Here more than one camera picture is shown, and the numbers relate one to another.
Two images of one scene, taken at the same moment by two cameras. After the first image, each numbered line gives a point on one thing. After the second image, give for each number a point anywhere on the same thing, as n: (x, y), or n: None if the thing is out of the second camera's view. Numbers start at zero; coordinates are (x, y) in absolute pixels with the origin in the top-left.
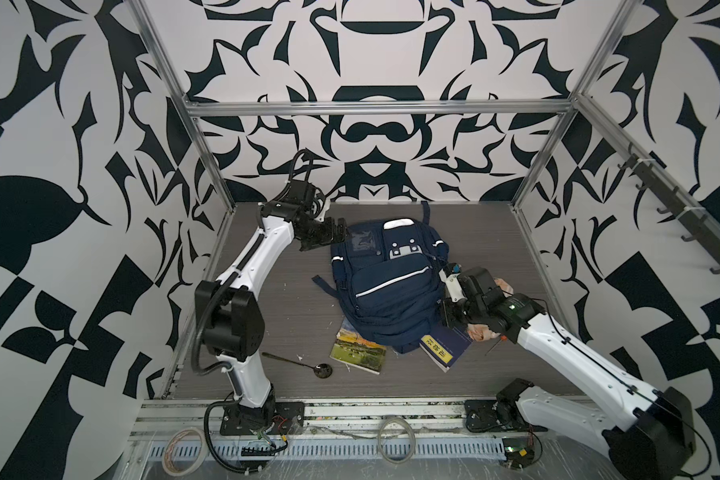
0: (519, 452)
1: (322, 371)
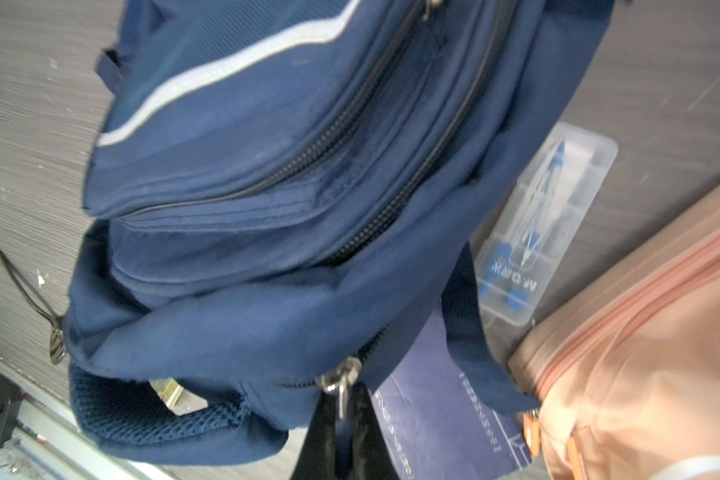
0: None
1: (57, 342)
